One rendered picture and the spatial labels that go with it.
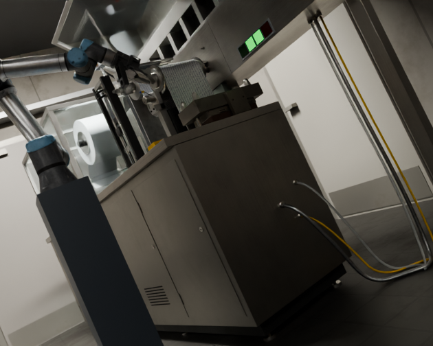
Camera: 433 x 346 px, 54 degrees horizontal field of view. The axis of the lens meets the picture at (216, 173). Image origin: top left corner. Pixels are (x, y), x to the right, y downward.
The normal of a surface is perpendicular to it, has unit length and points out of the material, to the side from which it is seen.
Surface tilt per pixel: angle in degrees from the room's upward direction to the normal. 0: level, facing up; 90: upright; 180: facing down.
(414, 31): 90
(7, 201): 90
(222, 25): 90
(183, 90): 90
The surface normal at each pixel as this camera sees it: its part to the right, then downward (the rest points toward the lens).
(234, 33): -0.75, 0.32
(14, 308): 0.39, -0.24
